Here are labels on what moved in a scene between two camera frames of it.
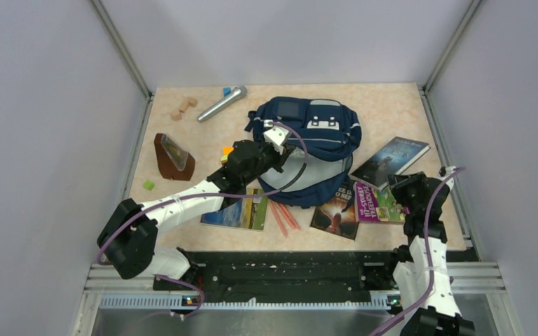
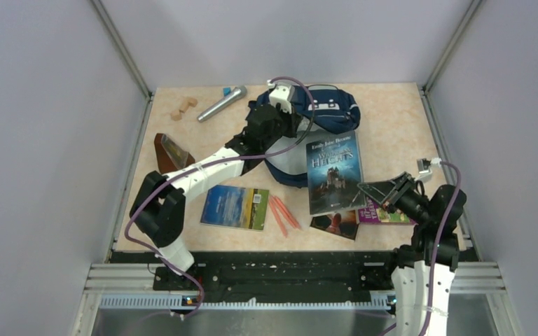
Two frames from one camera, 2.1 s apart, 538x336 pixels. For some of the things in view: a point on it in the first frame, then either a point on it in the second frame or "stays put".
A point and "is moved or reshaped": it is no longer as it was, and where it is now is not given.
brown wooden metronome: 173,162 stays put
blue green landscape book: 247,213 stays put
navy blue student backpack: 326,132 is moved or reshaped
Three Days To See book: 330,215 stays put
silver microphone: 237,92 stays put
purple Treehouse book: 373,205 stays put
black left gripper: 280,159 to 293,120
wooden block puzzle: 176,115 stays put
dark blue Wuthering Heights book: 390,159 to 334,173
